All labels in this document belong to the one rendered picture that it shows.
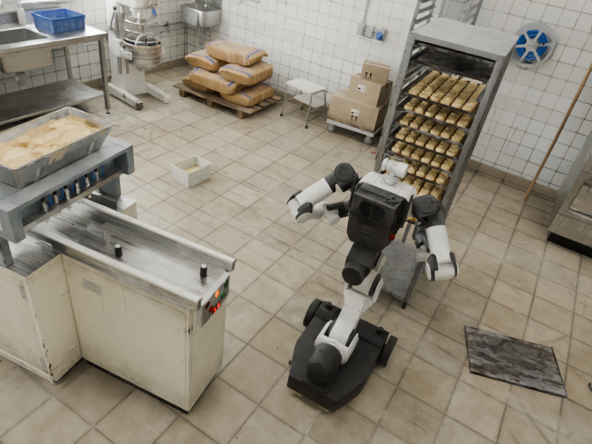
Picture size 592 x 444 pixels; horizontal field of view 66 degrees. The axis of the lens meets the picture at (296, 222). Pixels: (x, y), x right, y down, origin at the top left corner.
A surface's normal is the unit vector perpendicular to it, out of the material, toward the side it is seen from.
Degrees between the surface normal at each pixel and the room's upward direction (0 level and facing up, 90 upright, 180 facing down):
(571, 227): 90
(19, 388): 0
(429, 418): 0
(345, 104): 88
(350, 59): 90
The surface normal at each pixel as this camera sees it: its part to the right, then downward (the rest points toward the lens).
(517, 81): -0.52, 0.44
